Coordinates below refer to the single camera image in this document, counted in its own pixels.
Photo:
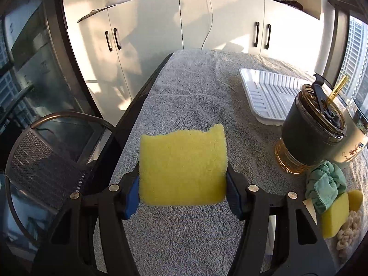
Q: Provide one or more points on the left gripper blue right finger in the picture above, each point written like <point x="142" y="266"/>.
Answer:
<point x="236" y="185"/>

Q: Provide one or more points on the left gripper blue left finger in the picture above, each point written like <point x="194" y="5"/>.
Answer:
<point x="132" y="195"/>

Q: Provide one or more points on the yellow cat-shaped sponge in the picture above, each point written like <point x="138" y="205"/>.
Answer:
<point x="183" y="168"/>

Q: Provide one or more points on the cream knotted chunky yarn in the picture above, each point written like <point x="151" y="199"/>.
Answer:
<point x="350" y="231"/>

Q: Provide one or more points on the black mesh chair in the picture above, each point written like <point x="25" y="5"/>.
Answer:
<point x="45" y="174"/>

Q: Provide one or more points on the mint green cloth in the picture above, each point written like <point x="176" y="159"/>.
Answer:
<point x="324" y="184"/>

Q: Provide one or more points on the yellow rectangular sponge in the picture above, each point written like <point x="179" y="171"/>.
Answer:
<point x="335" y="216"/>

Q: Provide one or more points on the white ribbed plastic tray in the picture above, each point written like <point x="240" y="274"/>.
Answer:
<point x="270" y="95"/>

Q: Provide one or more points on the dark green amber tumbler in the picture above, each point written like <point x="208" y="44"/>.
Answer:
<point x="312" y="128"/>

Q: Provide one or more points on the grey terry towel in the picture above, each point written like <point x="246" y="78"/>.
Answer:
<point x="299" y="247"/>

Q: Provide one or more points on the round orange-yellow sponge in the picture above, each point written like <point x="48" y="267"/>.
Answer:
<point x="355" y="200"/>

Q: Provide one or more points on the white mug with chrome lid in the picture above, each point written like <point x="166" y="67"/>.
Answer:
<point x="355" y="139"/>

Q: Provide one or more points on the white cabinet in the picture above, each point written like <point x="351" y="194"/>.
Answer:
<point x="119" y="47"/>

